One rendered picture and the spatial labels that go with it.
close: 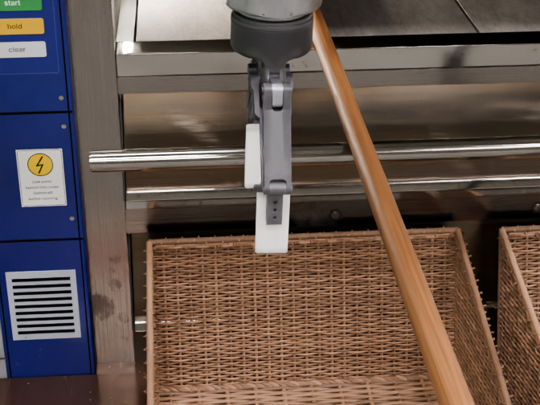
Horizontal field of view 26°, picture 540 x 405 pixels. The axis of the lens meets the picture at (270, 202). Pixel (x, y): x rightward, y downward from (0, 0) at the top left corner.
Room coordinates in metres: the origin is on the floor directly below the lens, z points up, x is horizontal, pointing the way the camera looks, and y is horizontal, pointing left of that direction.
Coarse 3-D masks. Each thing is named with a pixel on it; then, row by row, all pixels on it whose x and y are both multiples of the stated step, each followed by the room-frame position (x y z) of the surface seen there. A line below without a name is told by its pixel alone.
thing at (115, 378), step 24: (216, 360) 1.79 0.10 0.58; (360, 360) 1.79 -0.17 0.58; (0, 384) 1.71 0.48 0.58; (24, 384) 1.71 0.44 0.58; (48, 384) 1.71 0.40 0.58; (72, 384) 1.71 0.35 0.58; (96, 384) 1.71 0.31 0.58; (120, 384) 1.71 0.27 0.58; (144, 384) 1.71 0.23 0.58; (216, 384) 1.71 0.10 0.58
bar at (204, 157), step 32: (96, 160) 1.41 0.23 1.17; (128, 160) 1.41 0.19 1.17; (160, 160) 1.42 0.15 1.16; (192, 160) 1.42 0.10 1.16; (224, 160) 1.42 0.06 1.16; (320, 160) 1.43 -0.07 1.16; (352, 160) 1.44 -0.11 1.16; (384, 160) 1.44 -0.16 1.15; (416, 160) 1.45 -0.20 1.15; (448, 160) 1.45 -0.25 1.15
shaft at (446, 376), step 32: (320, 32) 1.80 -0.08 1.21; (352, 96) 1.54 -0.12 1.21; (352, 128) 1.43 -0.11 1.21; (384, 192) 1.24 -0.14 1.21; (384, 224) 1.17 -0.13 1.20; (416, 256) 1.10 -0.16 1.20; (416, 288) 1.02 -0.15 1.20; (416, 320) 0.97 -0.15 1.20; (448, 352) 0.91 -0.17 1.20; (448, 384) 0.86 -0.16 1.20
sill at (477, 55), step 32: (512, 32) 1.89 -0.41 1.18; (128, 64) 1.79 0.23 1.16; (160, 64) 1.79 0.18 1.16; (192, 64) 1.79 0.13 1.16; (224, 64) 1.80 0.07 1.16; (320, 64) 1.81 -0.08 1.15; (352, 64) 1.81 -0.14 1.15; (384, 64) 1.82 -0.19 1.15; (416, 64) 1.82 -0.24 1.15; (448, 64) 1.83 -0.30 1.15; (480, 64) 1.83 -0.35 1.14; (512, 64) 1.83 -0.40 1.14
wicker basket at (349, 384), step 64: (192, 256) 1.75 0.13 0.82; (256, 256) 1.76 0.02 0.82; (320, 256) 1.77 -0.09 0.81; (384, 256) 1.78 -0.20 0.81; (448, 256) 1.79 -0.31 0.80; (192, 320) 1.72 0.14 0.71; (256, 320) 1.73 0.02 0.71; (320, 320) 1.74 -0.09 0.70; (384, 320) 1.75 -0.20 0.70; (448, 320) 1.75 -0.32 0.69; (192, 384) 1.69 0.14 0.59; (256, 384) 1.70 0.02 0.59; (320, 384) 1.70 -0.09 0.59; (384, 384) 1.70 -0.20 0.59
